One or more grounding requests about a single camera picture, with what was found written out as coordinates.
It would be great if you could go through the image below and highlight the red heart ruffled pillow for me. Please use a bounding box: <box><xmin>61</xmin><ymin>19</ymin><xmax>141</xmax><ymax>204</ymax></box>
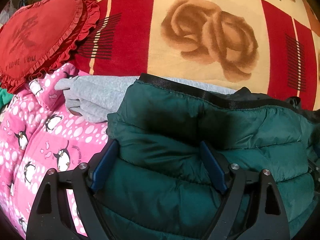
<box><xmin>1</xmin><ymin>0</ymin><xmax>100</xmax><ymax>94</ymax></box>

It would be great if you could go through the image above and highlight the red orange rose blanket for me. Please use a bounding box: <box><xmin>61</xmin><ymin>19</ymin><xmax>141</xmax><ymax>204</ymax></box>
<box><xmin>73</xmin><ymin>0</ymin><xmax>319</xmax><ymax>110</ymax></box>

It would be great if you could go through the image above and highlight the folded grey garment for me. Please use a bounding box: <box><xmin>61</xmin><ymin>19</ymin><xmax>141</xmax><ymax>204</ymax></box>
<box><xmin>54</xmin><ymin>75</ymin><xmax>237</xmax><ymax>124</ymax></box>

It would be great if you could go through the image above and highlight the green ruffled cloth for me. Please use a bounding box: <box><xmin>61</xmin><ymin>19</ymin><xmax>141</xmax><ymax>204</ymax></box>
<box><xmin>0</xmin><ymin>88</ymin><xmax>15</xmax><ymax>110</ymax></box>

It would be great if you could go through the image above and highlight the dark green quilted puffer jacket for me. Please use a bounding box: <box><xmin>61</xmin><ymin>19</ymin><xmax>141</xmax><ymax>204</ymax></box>
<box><xmin>96</xmin><ymin>74</ymin><xmax>319</xmax><ymax>239</ymax></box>

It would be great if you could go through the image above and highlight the pink penguin print quilt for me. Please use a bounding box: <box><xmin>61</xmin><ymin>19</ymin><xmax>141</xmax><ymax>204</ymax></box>
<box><xmin>1</xmin><ymin>63</ymin><xmax>107</xmax><ymax>237</ymax></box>

